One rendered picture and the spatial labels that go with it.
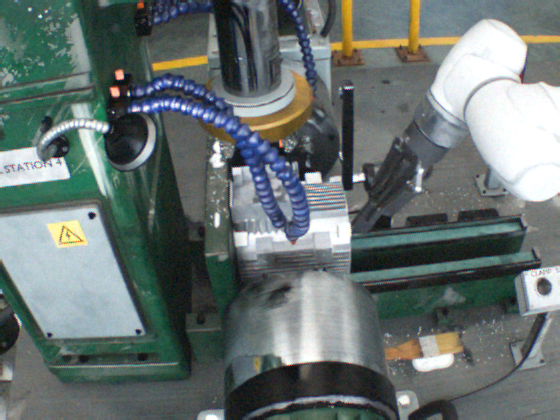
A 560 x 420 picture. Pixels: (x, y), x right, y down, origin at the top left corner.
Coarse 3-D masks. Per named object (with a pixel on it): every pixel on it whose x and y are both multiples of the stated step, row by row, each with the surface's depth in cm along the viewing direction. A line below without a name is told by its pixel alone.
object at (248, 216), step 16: (240, 176) 110; (272, 176) 113; (240, 192) 111; (256, 192) 108; (240, 208) 104; (256, 208) 105; (288, 208) 105; (240, 224) 107; (256, 224) 107; (272, 224) 108
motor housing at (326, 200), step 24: (312, 192) 111; (336, 192) 110; (312, 216) 109; (336, 216) 109; (312, 240) 108; (336, 240) 109; (240, 264) 108; (288, 264) 109; (312, 264) 110; (336, 264) 109
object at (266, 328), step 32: (256, 288) 91; (288, 288) 89; (320, 288) 89; (352, 288) 91; (224, 320) 95; (256, 320) 87; (288, 320) 85; (320, 320) 85; (352, 320) 87; (224, 352) 91; (256, 352) 83; (288, 352) 81; (320, 352) 81; (352, 352) 82; (384, 352) 89; (224, 384) 88
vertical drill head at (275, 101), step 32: (224, 0) 79; (256, 0) 78; (224, 32) 83; (256, 32) 82; (224, 64) 87; (256, 64) 85; (224, 96) 90; (256, 96) 89; (288, 96) 90; (256, 128) 88; (288, 128) 90; (288, 160) 99
